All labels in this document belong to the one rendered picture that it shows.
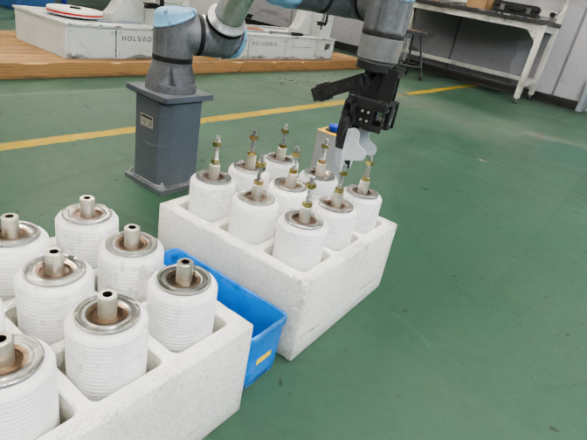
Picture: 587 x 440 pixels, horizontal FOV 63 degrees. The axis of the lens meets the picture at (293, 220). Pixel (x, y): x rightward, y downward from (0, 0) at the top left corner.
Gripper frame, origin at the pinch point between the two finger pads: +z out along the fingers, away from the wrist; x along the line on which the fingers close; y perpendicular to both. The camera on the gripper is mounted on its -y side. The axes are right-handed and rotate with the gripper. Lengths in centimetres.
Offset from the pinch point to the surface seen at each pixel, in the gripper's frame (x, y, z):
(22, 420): -67, 0, 13
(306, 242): -15.3, 2.8, 11.2
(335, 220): -3.9, 3.0, 10.5
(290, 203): -2.7, -8.3, 11.6
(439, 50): 518, -117, 8
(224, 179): -9.1, -21.6, 9.0
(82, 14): 103, -212, 5
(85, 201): -40.0, -25.2, 6.3
